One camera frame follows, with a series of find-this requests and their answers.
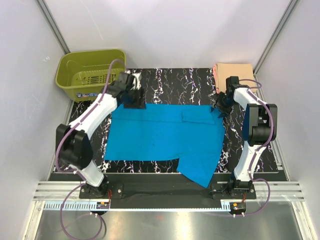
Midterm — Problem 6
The purple cable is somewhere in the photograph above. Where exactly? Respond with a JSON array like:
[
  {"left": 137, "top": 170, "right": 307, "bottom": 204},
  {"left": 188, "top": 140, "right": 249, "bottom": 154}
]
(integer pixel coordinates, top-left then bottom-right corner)
[
  {"left": 238, "top": 78, "right": 275, "bottom": 217},
  {"left": 54, "top": 58, "right": 127, "bottom": 240}
]

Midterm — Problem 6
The folded peach t shirt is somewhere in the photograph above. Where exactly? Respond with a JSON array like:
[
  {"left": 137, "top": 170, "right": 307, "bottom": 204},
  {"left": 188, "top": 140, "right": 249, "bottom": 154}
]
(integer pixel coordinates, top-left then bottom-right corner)
[{"left": 212, "top": 63, "right": 256, "bottom": 94}]

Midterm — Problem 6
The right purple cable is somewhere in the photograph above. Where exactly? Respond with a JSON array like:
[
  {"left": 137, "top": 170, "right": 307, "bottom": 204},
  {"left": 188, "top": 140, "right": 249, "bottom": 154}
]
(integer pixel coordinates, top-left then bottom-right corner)
[{"left": 238, "top": 78, "right": 275, "bottom": 217}]

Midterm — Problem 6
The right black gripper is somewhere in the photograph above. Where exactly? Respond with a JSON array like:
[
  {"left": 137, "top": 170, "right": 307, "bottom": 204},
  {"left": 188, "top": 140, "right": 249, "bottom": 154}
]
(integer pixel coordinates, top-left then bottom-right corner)
[{"left": 210, "top": 91, "right": 236, "bottom": 118}]

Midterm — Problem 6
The blue t shirt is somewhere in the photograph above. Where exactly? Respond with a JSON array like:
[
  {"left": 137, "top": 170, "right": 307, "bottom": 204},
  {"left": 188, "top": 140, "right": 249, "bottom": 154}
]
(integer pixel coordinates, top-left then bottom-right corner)
[{"left": 104, "top": 103, "right": 225, "bottom": 188}]

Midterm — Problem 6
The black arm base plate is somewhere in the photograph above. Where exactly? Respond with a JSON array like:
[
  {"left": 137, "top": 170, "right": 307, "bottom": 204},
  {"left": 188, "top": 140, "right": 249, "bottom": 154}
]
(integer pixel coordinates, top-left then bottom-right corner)
[{"left": 79, "top": 180, "right": 257, "bottom": 200}]

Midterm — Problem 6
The olive green plastic basket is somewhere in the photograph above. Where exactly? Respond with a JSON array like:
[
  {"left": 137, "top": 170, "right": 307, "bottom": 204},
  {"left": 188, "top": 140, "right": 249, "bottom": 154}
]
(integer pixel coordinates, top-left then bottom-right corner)
[{"left": 55, "top": 49, "right": 126, "bottom": 103}]

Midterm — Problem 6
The aluminium frame rail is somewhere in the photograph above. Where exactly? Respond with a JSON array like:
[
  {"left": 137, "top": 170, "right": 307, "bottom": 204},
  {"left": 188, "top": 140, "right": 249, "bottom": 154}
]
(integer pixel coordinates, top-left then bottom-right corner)
[{"left": 33, "top": 181, "right": 304, "bottom": 202}]

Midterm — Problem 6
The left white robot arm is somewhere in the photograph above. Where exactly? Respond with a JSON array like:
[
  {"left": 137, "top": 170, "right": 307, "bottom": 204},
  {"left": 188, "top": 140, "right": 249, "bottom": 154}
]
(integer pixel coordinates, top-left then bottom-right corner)
[{"left": 55, "top": 88, "right": 146, "bottom": 198}]

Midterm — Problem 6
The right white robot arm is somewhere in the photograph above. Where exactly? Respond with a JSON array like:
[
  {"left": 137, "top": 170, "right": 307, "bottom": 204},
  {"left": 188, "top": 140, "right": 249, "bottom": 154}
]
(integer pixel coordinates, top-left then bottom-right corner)
[{"left": 212, "top": 84, "right": 278, "bottom": 199}]

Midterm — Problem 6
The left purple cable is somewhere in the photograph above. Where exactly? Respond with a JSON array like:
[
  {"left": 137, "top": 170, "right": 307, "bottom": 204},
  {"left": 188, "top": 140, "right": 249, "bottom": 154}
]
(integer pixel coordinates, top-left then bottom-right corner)
[{"left": 54, "top": 58, "right": 127, "bottom": 240}]

